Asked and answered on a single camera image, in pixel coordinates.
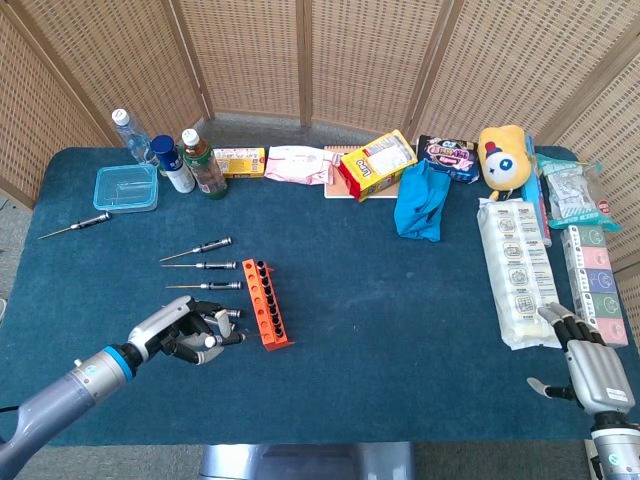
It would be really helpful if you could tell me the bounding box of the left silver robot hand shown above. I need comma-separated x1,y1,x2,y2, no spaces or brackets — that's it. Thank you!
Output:
126,294,247,366

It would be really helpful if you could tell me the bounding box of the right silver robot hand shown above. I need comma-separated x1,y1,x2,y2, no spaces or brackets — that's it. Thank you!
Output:
526,301,632,416

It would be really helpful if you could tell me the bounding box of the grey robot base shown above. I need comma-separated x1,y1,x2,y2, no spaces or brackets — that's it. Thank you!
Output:
198,441,417,480

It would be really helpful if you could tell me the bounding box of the orange screwdriver rack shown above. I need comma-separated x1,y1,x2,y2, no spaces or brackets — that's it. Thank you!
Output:
241,258,296,353

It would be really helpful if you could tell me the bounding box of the pastel multicolour tissue pack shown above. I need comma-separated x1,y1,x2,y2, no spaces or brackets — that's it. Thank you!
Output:
559,224,630,348

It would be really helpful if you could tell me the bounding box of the long white plastic package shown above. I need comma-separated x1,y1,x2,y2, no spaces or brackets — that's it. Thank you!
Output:
476,197,569,351

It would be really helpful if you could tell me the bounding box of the blue plastic food container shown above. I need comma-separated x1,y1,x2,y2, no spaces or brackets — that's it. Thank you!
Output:
92,163,160,214

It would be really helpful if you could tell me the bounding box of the white bottle with blue cap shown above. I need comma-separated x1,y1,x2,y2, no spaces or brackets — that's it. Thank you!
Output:
150,134,197,195

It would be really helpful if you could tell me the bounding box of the green tea bottle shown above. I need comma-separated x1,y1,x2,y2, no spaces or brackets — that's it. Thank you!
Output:
180,128,229,201

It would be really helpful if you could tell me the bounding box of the yellow cardboard box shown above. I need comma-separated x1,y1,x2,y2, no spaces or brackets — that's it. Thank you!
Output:
213,146,267,179

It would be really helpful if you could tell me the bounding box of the green and white snack bag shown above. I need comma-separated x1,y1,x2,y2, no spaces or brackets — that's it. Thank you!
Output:
535,153,623,233

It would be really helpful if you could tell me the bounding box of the clear water bottle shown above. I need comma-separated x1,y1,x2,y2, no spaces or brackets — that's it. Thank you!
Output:
111,108,160,169

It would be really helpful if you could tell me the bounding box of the pink and white packet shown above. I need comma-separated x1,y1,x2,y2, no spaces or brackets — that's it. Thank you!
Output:
263,144,341,187

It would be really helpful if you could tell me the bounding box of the blue felt table cover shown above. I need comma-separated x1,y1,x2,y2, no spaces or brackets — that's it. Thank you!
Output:
0,144,640,447

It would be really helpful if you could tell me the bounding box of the yellow plush toy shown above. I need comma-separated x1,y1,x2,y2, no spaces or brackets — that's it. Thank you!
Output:
477,124,532,201

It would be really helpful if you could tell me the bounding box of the blue cloth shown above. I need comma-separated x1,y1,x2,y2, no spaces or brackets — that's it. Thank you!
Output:
393,159,452,244

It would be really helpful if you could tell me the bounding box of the yellow Lupo snack pack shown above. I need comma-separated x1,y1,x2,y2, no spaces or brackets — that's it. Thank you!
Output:
338,129,419,203

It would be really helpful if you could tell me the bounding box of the dark purple snack packet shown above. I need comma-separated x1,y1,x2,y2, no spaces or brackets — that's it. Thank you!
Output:
416,133,481,185

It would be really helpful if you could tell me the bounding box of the wicker folding screen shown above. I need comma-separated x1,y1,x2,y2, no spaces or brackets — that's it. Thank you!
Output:
0,0,640,346

